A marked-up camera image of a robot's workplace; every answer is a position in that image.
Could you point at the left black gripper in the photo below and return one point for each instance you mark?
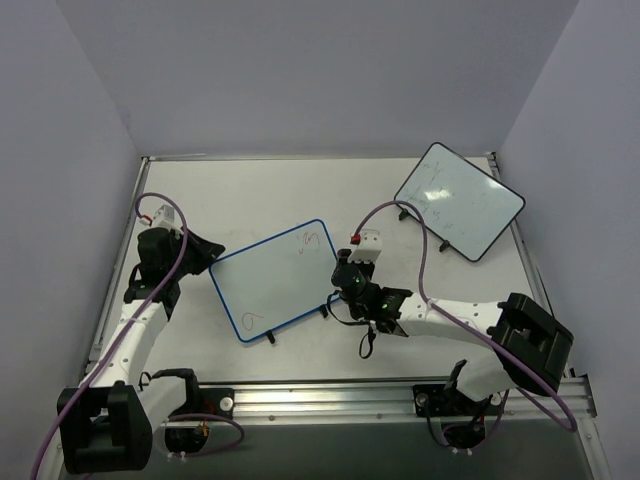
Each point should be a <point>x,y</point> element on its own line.
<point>195,248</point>

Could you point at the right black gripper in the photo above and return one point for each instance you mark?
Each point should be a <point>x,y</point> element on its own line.
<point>347,257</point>

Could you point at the blue framed whiteboard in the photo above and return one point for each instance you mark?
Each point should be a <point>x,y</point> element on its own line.
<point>276,281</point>

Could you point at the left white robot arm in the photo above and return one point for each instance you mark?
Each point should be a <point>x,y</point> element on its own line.
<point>108,422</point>

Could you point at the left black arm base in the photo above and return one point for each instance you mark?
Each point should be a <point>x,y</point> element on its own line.
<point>213,405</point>

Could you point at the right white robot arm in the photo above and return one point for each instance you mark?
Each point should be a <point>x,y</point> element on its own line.
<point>528,348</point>

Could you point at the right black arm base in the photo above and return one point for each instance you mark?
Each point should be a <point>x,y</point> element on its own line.
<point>453,421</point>

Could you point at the black framed whiteboard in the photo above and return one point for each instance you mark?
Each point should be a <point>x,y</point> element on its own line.
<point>459,202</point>

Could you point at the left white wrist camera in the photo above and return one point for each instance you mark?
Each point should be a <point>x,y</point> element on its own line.
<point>164,218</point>

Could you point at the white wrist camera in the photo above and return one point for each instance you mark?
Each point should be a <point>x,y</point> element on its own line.
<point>164,218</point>
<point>366,246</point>

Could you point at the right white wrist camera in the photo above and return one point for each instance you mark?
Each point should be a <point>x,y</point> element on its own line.
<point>366,246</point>

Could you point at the aluminium mounting rail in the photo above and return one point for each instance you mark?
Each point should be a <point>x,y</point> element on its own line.
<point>369,402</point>

